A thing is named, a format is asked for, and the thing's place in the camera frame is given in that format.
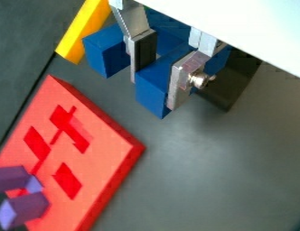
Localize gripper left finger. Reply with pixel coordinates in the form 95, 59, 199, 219
107, 0, 157, 82

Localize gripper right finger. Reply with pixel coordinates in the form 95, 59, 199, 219
167, 27, 227, 110

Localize blue U-shaped block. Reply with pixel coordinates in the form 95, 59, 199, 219
82, 7, 231, 118

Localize red fixture base block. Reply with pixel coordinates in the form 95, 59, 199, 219
0, 76, 144, 231

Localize yellow long bar block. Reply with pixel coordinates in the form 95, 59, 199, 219
55, 0, 111, 64

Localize purple U-shaped block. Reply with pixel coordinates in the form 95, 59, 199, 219
0, 166, 50, 230

